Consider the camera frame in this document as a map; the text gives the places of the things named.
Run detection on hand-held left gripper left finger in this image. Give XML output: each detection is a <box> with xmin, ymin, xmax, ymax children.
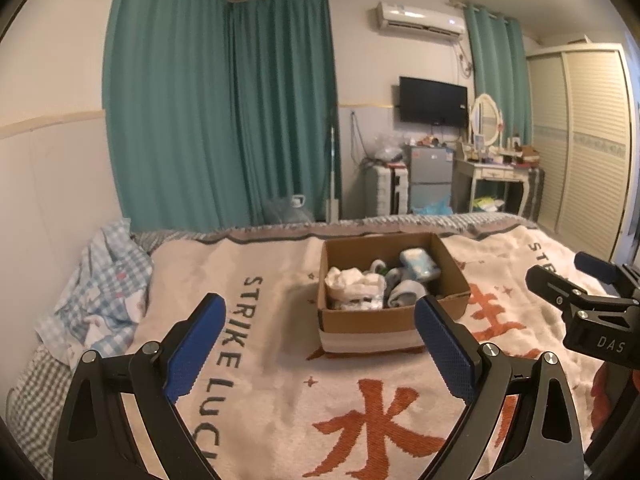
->
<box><xmin>52</xmin><ymin>292</ymin><xmax>227</xmax><ymax>480</ymax></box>

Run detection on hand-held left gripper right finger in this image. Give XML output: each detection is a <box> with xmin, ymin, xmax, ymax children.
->
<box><xmin>414</xmin><ymin>295</ymin><xmax>586</xmax><ymax>480</ymax></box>

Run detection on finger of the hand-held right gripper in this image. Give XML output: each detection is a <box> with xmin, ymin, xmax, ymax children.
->
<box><xmin>526</xmin><ymin>264</ymin><xmax>601</xmax><ymax>321</ymax></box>
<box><xmin>574</xmin><ymin>251</ymin><xmax>640</xmax><ymax>291</ymax></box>

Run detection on grey sock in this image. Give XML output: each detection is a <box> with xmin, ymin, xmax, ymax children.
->
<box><xmin>386</xmin><ymin>279</ymin><xmax>427</xmax><ymax>309</ymax></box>

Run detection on cardboard box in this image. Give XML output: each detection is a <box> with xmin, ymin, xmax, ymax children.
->
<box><xmin>317</xmin><ymin>232</ymin><xmax>472</xmax><ymax>356</ymax></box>

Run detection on blue white tissue pack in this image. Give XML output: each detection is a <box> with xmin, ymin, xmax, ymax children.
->
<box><xmin>399</xmin><ymin>247</ymin><xmax>442</xmax><ymax>282</ymax></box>

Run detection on white sock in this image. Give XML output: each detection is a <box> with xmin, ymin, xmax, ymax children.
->
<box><xmin>325</xmin><ymin>266</ymin><xmax>387</xmax><ymax>303</ymax></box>

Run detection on dark suitcase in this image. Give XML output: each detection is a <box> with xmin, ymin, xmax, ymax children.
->
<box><xmin>525</xmin><ymin>167</ymin><xmax>547</xmax><ymax>224</ymax></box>

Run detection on printed cream blanket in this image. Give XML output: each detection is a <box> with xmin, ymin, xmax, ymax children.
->
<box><xmin>120</xmin><ymin>220</ymin><xmax>640</xmax><ymax>480</ymax></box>

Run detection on blue plaid quilt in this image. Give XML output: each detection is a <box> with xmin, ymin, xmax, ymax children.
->
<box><xmin>34</xmin><ymin>218</ymin><xmax>153</xmax><ymax>367</ymax></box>

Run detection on cream louvered wardrobe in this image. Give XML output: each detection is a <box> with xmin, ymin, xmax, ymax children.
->
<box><xmin>525</xmin><ymin>42</ymin><xmax>637</xmax><ymax>261</ymax></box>

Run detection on white dressing table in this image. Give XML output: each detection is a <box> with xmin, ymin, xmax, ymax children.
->
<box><xmin>452</xmin><ymin>152</ymin><xmax>533</xmax><ymax>218</ymax></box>

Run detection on blue plastic bag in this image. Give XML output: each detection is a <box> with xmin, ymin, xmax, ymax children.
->
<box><xmin>412</xmin><ymin>199</ymin><xmax>454</xmax><ymax>216</ymax></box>

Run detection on clear water bottle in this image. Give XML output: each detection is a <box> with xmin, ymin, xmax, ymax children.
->
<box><xmin>265</xmin><ymin>194</ymin><xmax>314</xmax><ymax>224</ymax></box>

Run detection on small grey fridge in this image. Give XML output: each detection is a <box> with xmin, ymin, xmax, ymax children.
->
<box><xmin>404</xmin><ymin>144</ymin><xmax>454</xmax><ymax>213</ymax></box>

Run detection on white drawer cabinet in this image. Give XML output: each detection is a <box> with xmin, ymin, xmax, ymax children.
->
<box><xmin>364</xmin><ymin>164</ymin><xmax>408</xmax><ymax>218</ymax></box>

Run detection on grey checkered bedsheet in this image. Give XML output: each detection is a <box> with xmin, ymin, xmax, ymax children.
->
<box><xmin>7</xmin><ymin>211</ymin><xmax>536</xmax><ymax>443</ymax></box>

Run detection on oval white mirror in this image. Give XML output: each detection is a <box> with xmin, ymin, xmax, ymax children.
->
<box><xmin>470</xmin><ymin>93</ymin><xmax>503</xmax><ymax>150</ymax></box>

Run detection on clear plastic bag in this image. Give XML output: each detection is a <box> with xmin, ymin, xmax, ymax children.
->
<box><xmin>372</xmin><ymin>132</ymin><xmax>407</xmax><ymax>163</ymax></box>

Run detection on black television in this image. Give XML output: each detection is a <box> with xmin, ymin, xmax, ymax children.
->
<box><xmin>399</xmin><ymin>76</ymin><xmax>468</xmax><ymax>128</ymax></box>

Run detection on teal curtain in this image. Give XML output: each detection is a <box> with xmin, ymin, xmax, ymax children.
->
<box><xmin>464</xmin><ymin>2</ymin><xmax>533</xmax><ymax>150</ymax></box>
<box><xmin>102</xmin><ymin>0</ymin><xmax>234</xmax><ymax>233</ymax></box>
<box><xmin>229</xmin><ymin>0</ymin><xmax>342</xmax><ymax>226</ymax></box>

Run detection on white air conditioner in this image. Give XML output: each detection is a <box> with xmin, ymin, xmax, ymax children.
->
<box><xmin>375</xmin><ymin>1</ymin><xmax>463</xmax><ymax>37</ymax></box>

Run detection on black wall cable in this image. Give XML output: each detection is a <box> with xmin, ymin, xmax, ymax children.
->
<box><xmin>349</xmin><ymin>110</ymin><xmax>369</xmax><ymax>162</ymax></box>

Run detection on air conditioner power cable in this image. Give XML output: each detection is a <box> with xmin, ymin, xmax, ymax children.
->
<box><xmin>457</xmin><ymin>39</ymin><xmax>476</xmax><ymax>78</ymax></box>

